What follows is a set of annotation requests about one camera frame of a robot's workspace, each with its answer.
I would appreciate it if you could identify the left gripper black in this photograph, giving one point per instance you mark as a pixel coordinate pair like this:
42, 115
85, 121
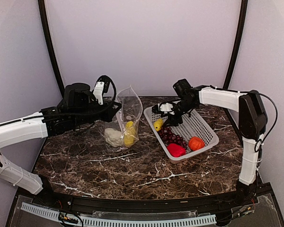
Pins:
109, 112

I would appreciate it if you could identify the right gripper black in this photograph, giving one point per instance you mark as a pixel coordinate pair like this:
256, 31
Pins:
173, 120

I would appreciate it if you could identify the yellow toy corn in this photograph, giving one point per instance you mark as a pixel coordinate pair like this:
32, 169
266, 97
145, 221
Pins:
158, 124

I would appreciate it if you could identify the white toy cauliflower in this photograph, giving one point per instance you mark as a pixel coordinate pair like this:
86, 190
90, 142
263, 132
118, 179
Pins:
113, 137

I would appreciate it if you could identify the clear zip top bag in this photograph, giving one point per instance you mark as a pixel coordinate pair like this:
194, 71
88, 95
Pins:
131, 110

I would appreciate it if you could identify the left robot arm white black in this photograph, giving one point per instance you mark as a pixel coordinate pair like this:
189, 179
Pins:
80, 105

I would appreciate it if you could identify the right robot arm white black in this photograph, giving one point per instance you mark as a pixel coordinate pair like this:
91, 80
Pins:
252, 124

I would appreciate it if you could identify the dark red toy grapes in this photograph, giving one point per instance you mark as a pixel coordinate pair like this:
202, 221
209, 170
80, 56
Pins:
169, 137

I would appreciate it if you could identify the white plastic mesh basket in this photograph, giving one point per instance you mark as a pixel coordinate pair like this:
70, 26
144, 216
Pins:
193, 125

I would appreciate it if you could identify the red toy bell pepper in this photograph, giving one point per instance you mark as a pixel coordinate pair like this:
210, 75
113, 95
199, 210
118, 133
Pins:
176, 150

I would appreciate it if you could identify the orange toy pumpkin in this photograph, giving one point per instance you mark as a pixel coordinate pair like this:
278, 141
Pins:
196, 143

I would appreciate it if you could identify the small circuit board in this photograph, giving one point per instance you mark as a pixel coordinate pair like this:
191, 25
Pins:
64, 219

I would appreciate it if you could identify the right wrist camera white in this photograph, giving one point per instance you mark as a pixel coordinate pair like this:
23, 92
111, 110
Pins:
163, 108

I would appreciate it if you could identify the black front rail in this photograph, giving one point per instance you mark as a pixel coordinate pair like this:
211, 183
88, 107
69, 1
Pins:
215, 203

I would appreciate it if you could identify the white slotted cable duct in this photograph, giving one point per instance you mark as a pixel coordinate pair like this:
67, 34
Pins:
86, 221

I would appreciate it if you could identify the left black frame post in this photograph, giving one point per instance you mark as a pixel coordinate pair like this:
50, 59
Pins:
49, 45

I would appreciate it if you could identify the black frame post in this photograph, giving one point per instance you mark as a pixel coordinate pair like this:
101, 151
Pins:
237, 42
49, 45

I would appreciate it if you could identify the right black frame post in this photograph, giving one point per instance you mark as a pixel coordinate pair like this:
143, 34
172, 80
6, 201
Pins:
237, 42

